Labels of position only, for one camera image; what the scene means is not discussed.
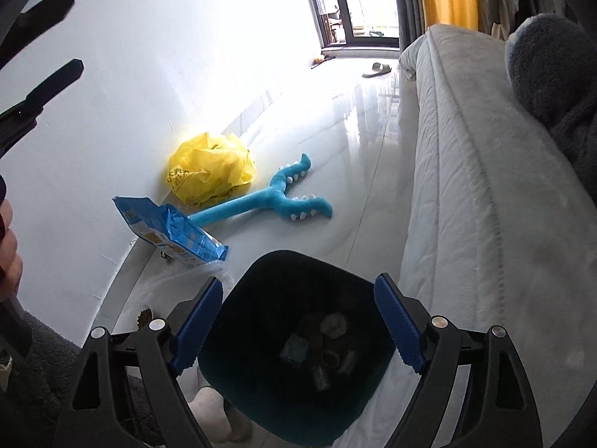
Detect beige coat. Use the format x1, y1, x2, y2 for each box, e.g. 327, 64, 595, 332
478, 0, 523, 41

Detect grey curtain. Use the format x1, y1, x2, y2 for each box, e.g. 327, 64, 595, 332
389, 0, 428, 50

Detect grey fleece clothing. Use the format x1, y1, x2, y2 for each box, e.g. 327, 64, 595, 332
0, 310, 165, 448

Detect clear plastic wrap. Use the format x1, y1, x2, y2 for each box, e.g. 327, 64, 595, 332
200, 261, 239, 291

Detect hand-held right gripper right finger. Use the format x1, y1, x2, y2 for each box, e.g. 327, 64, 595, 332
373, 273, 544, 448

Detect yellow plastic bag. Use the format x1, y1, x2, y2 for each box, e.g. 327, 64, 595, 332
162, 133, 257, 209

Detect bed with grey sheet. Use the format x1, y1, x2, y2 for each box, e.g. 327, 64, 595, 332
326, 23, 597, 448

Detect dark teal trash bin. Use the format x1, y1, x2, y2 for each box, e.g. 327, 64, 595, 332
196, 249, 397, 447

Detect black framed glass door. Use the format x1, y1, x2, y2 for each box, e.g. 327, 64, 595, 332
301, 0, 402, 50

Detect person's left hand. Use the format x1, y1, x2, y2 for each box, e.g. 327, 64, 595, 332
0, 198, 24, 303

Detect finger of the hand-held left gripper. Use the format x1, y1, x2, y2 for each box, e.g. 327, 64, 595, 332
0, 0, 76, 63
0, 58, 85, 160

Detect blue plush toy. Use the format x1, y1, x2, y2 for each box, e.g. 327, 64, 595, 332
187, 152, 335, 230

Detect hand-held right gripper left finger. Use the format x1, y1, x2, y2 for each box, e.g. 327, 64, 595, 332
58, 277, 225, 448

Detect blue printed bag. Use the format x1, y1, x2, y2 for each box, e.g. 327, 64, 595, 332
112, 196, 229, 270

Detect white tissue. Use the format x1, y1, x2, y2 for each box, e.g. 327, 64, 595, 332
319, 312, 351, 339

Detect grey fleece blanket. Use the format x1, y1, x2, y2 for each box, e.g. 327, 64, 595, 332
504, 14, 597, 184

